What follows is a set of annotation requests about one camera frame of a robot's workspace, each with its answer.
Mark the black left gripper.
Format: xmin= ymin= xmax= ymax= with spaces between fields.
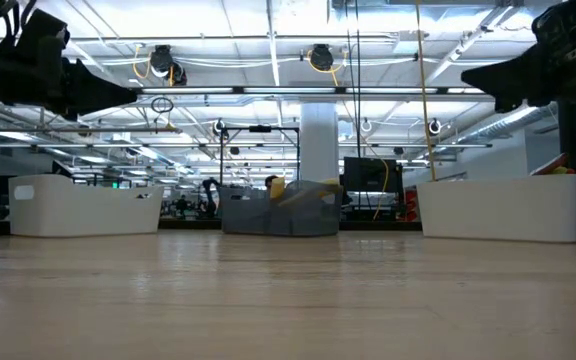
xmin=0 ymin=47 xmax=138 ymax=121

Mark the red silicone spoon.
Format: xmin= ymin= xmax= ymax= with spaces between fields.
xmin=530 ymin=152 xmax=569 ymax=176

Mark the grey plastic bin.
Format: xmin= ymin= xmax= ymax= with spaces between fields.
xmin=218 ymin=178 xmax=344 ymax=237

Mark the white plastic bin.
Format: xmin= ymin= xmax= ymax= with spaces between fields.
xmin=8 ymin=173 xmax=165 ymax=238
xmin=416 ymin=173 xmax=576 ymax=244

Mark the black background screen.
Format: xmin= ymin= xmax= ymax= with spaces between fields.
xmin=343 ymin=156 xmax=403 ymax=221

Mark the white building pillar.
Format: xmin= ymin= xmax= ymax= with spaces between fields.
xmin=299 ymin=102 xmax=340 ymax=184

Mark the silver ventilation duct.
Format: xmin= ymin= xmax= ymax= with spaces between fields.
xmin=455 ymin=102 xmax=559 ymax=146

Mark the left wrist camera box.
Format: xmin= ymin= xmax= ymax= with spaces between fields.
xmin=15 ymin=8 xmax=72 ymax=64

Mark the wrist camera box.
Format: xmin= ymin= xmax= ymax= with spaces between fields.
xmin=531 ymin=0 xmax=576 ymax=39
xmin=15 ymin=8 xmax=72 ymax=64

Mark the yellow hanging cable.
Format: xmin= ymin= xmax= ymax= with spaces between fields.
xmin=414 ymin=0 xmax=438 ymax=183

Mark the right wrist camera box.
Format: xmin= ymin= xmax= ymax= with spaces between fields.
xmin=531 ymin=0 xmax=576 ymax=39

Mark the black ceiling cable reel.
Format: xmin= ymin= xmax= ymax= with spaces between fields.
xmin=309 ymin=43 xmax=336 ymax=72
xmin=148 ymin=44 xmax=188 ymax=87

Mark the black background station frame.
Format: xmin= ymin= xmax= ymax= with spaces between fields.
xmin=219 ymin=125 xmax=301 ymax=189

